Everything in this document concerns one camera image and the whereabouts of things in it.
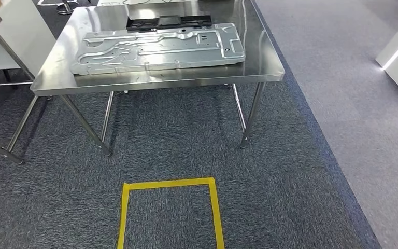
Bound chrome stanchion base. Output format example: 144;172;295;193
55;0;80;15

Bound white cabinet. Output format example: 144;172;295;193
0;0;57;71

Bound stamped grey metal panel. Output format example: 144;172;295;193
70;22;246;76

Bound long black plastic part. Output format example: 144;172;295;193
126;15;214;32

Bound stainless steel workbench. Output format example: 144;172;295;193
30;0;286;156

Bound yellow floor tape square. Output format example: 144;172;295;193
117;177;225;249

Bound white table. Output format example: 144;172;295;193
97;0;193;6

